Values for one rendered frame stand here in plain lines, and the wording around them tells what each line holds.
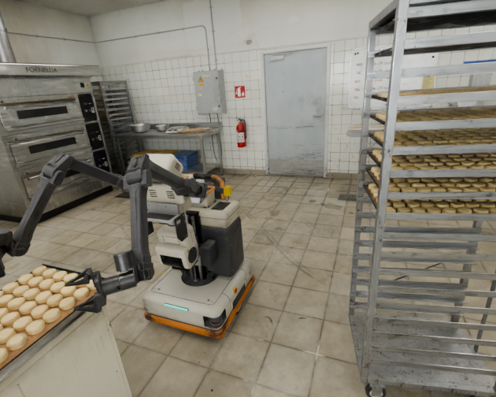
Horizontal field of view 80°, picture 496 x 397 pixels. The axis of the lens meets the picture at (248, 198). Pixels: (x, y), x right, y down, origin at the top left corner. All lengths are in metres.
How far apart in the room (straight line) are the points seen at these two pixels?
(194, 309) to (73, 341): 0.91
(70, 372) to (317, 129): 4.56
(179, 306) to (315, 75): 4.02
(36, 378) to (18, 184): 3.67
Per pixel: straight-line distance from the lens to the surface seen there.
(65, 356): 1.34
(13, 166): 4.72
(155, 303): 2.24
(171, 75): 6.06
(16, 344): 1.19
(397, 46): 1.19
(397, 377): 1.92
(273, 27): 5.25
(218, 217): 1.98
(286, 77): 5.17
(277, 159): 5.38
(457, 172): 1.35
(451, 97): 1.28
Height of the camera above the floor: 1.59
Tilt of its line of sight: 21 degrees down
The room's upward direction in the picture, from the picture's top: 4 degrees counter-clockwise
